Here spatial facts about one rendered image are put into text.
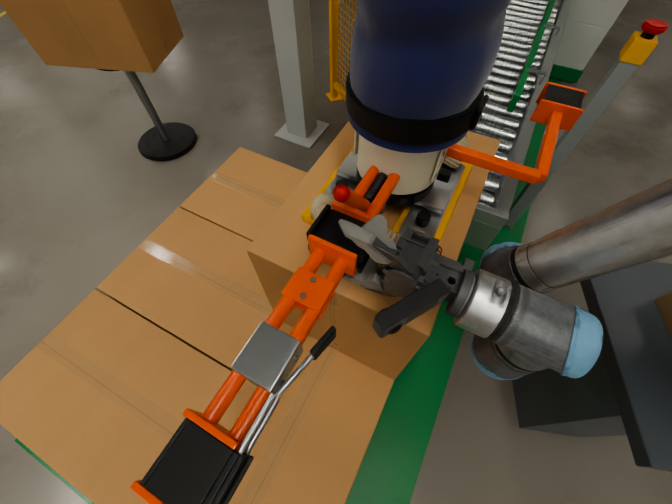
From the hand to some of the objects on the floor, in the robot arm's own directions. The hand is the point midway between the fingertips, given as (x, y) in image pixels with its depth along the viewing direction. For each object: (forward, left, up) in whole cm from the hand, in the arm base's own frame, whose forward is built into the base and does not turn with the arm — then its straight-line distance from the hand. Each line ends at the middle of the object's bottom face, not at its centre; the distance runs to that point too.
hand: (335, 252), depth 50 cm
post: (-64, -108, -118) cm, 173 cm away
